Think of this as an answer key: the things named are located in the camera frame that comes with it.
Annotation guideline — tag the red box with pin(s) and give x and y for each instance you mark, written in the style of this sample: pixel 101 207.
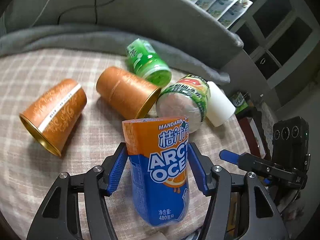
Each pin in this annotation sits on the red box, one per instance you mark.
pixel 253 137

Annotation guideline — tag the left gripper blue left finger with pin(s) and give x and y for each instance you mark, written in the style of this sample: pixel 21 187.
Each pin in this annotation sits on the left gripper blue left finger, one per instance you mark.
pixel 58 214

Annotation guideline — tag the green plastic cup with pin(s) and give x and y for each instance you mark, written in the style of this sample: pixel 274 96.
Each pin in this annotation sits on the green plastic cup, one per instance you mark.
pixel 146 63

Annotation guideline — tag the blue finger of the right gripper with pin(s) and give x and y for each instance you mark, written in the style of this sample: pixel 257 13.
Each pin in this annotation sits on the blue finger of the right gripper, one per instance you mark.
pixel 229 157

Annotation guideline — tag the orange patterned cup with stripe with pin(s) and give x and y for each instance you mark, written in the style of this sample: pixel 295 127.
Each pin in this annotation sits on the orange patterned cup with stripe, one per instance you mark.
pixel 51 118

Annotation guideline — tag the green shopping bag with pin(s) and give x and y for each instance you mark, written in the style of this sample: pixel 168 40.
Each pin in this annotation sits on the green shopping bag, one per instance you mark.
pixel 240 102

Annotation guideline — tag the orange blue Arctic Ocean bottle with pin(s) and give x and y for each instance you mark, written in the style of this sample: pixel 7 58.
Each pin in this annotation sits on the orange blue Arctic Ocean bottle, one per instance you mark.
pixel 158 153

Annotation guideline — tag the green label noodle cup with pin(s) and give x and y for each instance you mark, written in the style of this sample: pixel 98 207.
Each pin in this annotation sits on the green label noodle cup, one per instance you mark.
pixel 187 97

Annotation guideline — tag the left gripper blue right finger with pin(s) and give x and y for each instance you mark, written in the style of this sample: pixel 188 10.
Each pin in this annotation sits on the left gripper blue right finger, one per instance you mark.
pixel 262 219

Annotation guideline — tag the white paper cup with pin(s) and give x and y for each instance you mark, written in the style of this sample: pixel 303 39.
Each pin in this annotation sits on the white paper cup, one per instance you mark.
pixel 219 108

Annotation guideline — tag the orange cup gold rim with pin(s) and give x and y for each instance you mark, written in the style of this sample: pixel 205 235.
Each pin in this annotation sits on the orange cup gold rim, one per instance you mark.
pixel 130 95

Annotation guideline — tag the grey fleece blanket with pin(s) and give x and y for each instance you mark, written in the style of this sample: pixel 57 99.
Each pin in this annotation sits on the grey fleece blanket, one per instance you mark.
pixel 185 37

